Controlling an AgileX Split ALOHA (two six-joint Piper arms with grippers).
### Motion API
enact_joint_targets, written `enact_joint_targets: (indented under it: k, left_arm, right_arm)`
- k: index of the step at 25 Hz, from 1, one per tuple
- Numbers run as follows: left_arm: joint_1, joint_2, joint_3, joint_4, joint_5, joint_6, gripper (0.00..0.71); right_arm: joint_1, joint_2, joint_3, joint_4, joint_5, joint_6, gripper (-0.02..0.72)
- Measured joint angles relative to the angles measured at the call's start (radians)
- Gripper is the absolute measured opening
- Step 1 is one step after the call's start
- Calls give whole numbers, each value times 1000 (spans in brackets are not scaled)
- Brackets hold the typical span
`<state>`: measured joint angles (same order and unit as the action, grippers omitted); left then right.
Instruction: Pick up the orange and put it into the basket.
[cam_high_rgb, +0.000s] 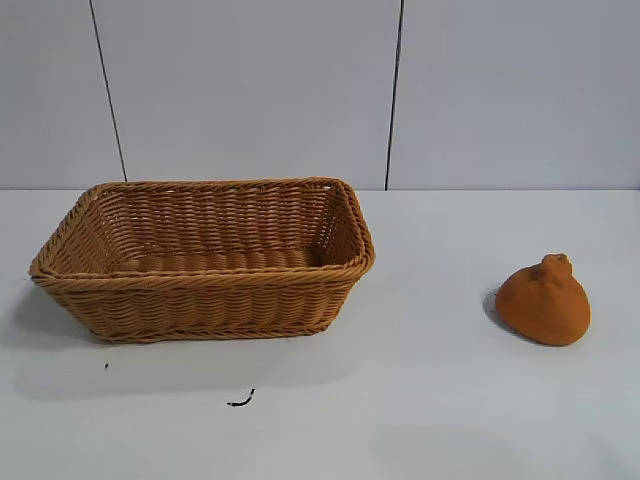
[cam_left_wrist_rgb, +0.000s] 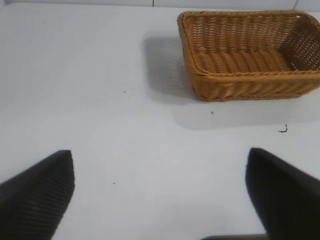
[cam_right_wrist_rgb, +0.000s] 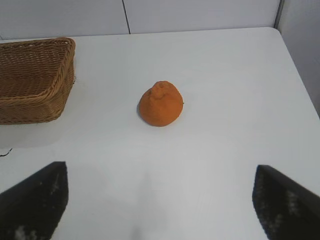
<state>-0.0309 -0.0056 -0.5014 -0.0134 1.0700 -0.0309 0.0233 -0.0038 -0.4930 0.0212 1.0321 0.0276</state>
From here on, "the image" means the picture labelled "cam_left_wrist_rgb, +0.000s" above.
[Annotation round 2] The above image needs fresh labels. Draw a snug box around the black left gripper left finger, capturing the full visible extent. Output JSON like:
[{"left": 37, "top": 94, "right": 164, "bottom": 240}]
[{"left": 0, "top": 149, "right": 76, "bottom": 240}]

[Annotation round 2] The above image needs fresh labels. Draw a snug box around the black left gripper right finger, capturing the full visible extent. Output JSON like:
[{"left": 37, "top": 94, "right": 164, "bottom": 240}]
[{"left": 245, "top": 147, "right": 320, "bottom": 240}]

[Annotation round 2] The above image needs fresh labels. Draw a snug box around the brown woven wicker basket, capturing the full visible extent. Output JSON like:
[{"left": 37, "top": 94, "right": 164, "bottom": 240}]
[{"left": 177, "top": 9, "right": 320, "bottom": 102}]

